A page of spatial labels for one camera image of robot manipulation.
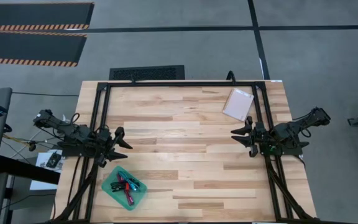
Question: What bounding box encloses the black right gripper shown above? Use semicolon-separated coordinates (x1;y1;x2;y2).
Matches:
231;116;269;158

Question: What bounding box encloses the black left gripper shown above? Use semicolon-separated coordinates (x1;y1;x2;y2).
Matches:
96;126;133;167

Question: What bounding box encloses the black cable with red tie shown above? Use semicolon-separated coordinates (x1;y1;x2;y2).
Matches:
116;182;141;192

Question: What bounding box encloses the pink braided USB cable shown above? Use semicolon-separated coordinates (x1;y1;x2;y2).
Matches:
116;172;135;207

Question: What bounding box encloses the green translucent plastic tray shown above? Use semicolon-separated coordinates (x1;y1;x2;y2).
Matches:
101;165;148;212

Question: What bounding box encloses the small black handheld device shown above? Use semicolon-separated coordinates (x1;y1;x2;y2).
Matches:
45;151;62;169

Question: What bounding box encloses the black floor vent grille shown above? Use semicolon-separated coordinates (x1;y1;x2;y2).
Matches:
109;64;186;81

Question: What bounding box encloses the white paper sheet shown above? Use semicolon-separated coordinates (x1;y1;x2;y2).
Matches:
29;149;64;191

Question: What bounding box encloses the black side desk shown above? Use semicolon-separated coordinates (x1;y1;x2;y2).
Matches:
0;154;61;224

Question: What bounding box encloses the black hazard-striped floor mat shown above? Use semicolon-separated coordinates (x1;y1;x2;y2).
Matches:
0;30;88;68
0;2;95;32

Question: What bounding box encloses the black aluminium table frame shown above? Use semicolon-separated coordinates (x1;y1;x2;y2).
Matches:
50;79;320;224

